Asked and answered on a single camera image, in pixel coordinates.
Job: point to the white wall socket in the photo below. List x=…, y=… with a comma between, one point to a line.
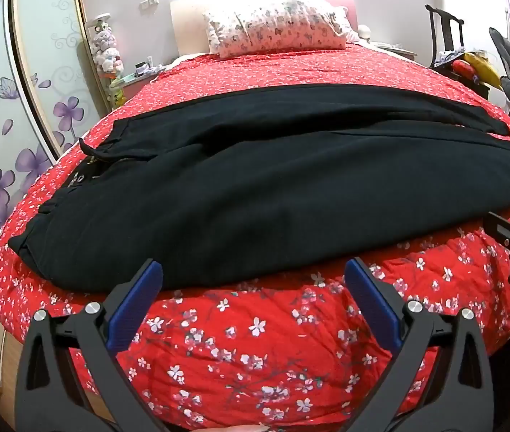
x=149, y=3

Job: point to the wooden bedside table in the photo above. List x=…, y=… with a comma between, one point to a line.
x=394, y=49

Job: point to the yellow plush toy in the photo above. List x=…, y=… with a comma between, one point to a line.
x=484, y=69

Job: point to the stack of plush toys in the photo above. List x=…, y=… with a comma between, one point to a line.
x=106, y=49

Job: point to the cluttered bedside table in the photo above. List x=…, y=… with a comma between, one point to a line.
x=140, y=74

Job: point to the small white round lamp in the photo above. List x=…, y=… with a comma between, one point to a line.
x=364, y=30

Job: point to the red floral bedspread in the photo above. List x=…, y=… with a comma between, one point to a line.
x=246, y=351

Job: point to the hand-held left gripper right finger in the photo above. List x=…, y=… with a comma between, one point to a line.
x=371, y=303

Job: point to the flower print sliding wardrobe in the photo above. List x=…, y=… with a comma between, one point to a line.
x=34, y=108

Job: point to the white floral pillow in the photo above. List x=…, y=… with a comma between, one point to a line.
x=277, y=27

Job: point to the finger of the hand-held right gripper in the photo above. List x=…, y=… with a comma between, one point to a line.
x=502, y=225

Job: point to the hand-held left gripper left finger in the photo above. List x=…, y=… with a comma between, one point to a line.
x=137, y=303

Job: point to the black wooden chair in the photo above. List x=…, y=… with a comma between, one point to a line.
x=448, y=36

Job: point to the black pants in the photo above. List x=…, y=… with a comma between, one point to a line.
x=237, y=189

